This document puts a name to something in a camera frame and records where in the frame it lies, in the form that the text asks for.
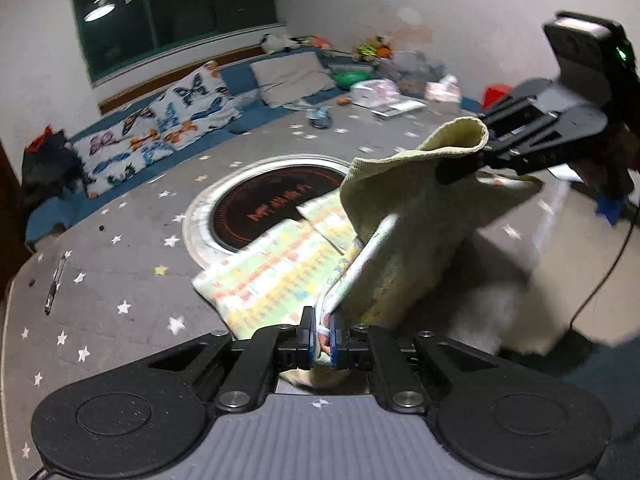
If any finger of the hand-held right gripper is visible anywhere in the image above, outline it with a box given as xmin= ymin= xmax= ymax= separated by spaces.
xmin=434 ymin=106 xmax=609 ymax=185
xmin=479 ymin=78 xmax=557 ymax=144

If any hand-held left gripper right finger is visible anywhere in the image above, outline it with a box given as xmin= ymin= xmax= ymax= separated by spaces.
xmin=329 ymin=311 xmax=497 ymax=414

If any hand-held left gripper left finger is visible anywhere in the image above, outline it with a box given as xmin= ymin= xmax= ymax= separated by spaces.
xmin=149 ymin=306 xmax=318 ymax=412

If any yellow patterned blanket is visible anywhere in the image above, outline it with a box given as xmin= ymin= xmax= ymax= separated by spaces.
xmin=192 ymin=116 xmax=546 ymax=392

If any dark clothes pile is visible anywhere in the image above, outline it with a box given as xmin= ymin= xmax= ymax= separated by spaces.
xmin=21 ymin=126 xmax=87 ymax=207

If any red bag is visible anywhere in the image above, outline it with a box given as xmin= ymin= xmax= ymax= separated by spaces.
xmin=482 ymin=84 xmax=512 ymax=112

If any pink tissue pack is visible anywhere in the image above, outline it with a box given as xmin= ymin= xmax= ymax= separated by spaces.
xmin=424 ymin=76 xmax=462 ymax=104

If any flat white book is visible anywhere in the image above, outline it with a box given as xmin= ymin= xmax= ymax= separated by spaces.
xmin=372 ymin=99 xmax=427 ymax=119

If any white box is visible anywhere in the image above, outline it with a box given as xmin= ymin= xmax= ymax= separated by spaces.
xmin=349 ymin=79 xmax=402 ymax=109

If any round black inset cooktop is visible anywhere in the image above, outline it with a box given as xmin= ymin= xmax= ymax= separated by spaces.
xmin=182 ymin=154 xmax=354 ymax=272

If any colourful toy pile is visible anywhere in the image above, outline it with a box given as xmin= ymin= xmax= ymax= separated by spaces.
xmin=354 ymin=36 xmax=397 ymax=62

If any green plastic bag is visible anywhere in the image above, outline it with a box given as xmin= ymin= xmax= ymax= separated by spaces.
xmin=332 ymin=67 xmax=374 ymax=89

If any small blue toy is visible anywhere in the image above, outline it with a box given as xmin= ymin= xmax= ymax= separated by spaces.
xmin=306 ymin=107 xmax=334 ymax=129

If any grey star-patterned mat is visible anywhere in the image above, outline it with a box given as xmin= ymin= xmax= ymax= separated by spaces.
xmin=0 ymin=95 xmax=501 ymax=480

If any grey pillow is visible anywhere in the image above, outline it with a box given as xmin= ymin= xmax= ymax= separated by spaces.
xmin=249 ymin=52 xmax=337 ymax=109

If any white plush toy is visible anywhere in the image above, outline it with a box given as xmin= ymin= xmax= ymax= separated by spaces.
xmin=261 ymin=32 xmax=302 ymax=54

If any black pen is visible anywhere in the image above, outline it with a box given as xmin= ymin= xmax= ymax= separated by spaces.
xmin=43 ymin=254 xmax=69 ymax=316

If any butterfly print pillow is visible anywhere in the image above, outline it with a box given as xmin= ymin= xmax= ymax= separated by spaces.
xmin=149 ymin=60 xmax=244 ymax=152
xmin=71 ymin=109 xmax=177 ymax=199

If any blue bench cushion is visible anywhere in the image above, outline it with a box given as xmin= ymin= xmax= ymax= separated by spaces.
xmin=24 ymin=44 xmax=482 ymax=248

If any dark window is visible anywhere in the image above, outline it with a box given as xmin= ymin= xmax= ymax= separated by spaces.
xmin=67 ymin=0 xmax=279 ymax=87

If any black cable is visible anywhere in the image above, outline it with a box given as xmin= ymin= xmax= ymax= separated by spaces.
xmin=569 ymin=209 xmax=639 ymax=332

